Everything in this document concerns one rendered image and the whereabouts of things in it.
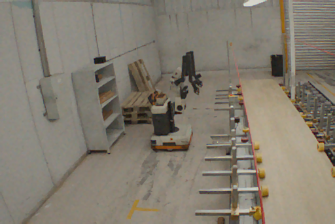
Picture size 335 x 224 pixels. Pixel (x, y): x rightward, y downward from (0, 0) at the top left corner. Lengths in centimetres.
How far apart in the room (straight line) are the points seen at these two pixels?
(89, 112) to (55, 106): 99
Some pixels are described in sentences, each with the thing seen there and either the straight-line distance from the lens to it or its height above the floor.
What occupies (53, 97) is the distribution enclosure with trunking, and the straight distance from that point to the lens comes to 404.
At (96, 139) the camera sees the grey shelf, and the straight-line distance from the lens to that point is 505.
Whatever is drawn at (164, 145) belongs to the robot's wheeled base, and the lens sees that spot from 475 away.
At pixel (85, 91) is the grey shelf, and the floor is 120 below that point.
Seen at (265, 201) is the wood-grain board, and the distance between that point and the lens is 208.
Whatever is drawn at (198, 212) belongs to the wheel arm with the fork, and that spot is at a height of 96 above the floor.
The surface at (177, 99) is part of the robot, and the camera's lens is 461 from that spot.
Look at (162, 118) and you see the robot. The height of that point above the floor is 61.
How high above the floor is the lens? 218
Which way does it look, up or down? 19 degrees down
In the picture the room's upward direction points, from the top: 7 degrees counter-clockwise
